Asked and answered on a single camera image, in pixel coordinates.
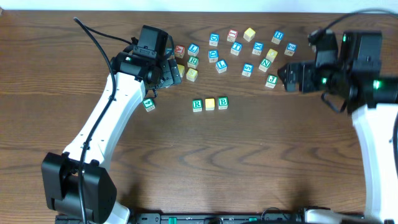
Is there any blue L block lower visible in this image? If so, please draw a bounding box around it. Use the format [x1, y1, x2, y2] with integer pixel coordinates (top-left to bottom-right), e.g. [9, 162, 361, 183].
[215, 60, 228, 73]

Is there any blue l block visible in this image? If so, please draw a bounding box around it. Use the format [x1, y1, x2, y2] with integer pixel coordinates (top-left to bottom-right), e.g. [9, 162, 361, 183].
[215, 60, 228, 73]
[187, 43, 200, 57]

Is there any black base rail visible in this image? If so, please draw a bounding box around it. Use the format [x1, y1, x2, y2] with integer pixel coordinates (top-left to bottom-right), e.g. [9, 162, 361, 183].
[55, 212, 368, 224]

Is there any blue D block upper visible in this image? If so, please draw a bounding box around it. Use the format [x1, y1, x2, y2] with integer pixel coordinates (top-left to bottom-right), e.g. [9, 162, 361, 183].
[209, 33, 220, 47]

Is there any blue T block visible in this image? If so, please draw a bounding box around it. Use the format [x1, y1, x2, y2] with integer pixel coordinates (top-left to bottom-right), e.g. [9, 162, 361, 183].
[231, 42, 243, 55]

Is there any blue D block lower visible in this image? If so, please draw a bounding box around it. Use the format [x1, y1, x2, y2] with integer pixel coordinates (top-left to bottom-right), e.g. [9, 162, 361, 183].
[208, 50, 218, 63]

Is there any yellow block top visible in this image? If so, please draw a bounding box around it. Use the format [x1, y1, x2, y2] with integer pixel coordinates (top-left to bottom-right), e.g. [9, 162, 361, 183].
[243, 27, 256, 42]

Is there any red I block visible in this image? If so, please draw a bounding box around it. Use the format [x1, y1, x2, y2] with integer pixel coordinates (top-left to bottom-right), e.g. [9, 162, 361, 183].
[227, 29, 238, 42]

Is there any green 4 block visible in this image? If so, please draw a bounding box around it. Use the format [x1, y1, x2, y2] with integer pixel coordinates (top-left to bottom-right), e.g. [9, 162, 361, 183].
[142, 98, 155, 112]

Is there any blue H block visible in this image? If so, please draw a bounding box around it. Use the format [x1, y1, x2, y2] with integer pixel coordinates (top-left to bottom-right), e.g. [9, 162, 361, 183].
[271, 30, 284, 45]

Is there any green B block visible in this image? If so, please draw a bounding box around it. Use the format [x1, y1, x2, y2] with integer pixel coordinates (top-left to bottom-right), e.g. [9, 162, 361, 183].
[218, 96, 229, 110]

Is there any blue P block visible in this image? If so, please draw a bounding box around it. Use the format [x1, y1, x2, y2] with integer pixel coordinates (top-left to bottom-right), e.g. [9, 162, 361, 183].
[165, 48, 175, 59]

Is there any red A block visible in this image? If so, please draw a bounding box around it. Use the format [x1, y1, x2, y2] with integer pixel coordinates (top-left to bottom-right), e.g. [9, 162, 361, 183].
[174, 45, 185, 58]

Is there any blue d block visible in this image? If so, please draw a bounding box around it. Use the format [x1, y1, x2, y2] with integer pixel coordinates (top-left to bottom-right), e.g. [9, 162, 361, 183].
[209, 33, 220, 47]
[208, 50, 218, 63]

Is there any green J block right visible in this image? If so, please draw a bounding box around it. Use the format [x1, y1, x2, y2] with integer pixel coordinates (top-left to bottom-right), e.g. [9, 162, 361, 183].
[265, 75, 278, 88]

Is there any blue 2 block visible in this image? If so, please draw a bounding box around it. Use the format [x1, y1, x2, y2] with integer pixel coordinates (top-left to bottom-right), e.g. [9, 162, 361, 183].
[284, 42, 297, 56]

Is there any blue L block upper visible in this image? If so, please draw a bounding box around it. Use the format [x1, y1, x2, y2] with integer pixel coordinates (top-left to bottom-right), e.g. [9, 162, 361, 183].
[187, 43, 200, 57]

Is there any green N block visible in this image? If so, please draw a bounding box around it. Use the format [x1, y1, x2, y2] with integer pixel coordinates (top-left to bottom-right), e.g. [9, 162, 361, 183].
[259, 58, 272, 72]

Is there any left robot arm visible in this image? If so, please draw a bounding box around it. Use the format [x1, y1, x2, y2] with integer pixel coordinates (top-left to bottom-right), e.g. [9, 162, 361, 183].
[41, 52, 181, 223]

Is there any yellow O block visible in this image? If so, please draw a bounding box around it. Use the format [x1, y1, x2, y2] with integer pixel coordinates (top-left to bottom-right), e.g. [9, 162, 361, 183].
[205, 98, 215, 111]

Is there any blue X block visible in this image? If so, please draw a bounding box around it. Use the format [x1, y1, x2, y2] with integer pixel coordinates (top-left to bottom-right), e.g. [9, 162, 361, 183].
[252, 42, 264, 55]

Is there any green r block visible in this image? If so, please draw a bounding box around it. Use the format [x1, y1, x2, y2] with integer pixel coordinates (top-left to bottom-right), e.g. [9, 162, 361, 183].
[187, 56, 199, 69]
[192, 100, 203, 113]

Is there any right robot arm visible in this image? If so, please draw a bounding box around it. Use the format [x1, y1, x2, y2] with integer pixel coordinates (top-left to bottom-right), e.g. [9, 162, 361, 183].
[277, 30, 397, 223]

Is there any blue 5 block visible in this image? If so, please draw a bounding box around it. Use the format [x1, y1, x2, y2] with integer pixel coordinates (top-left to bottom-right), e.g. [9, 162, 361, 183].
[242, 63, 254, 77]

